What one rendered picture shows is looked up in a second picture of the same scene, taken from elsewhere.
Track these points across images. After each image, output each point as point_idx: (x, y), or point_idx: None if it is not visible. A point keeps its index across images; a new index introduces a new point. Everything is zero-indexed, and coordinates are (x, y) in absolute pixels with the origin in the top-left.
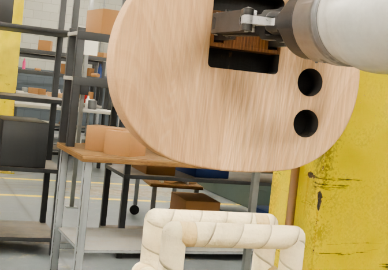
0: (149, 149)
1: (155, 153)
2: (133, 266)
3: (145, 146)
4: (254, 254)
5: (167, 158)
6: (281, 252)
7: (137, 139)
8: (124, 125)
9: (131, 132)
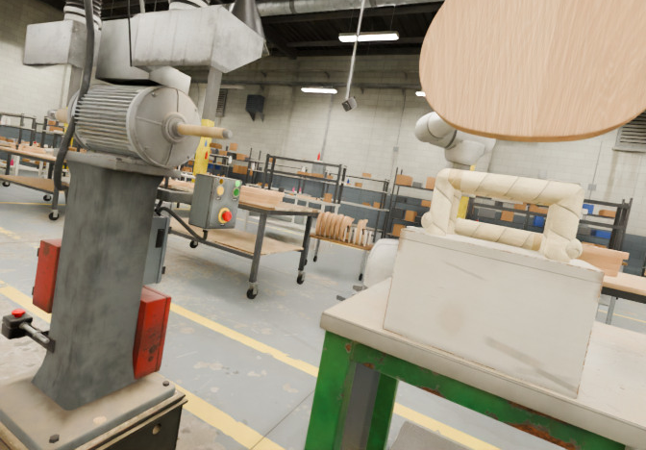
0: (606, 131)
1: (597, 133)
2: (581, 244)
3: (610, 128)
4: (451, 206)
5: (583, 137)
6: (460, 195)
7: (623, 123)
8: (643, 111)
9: (633, 118)
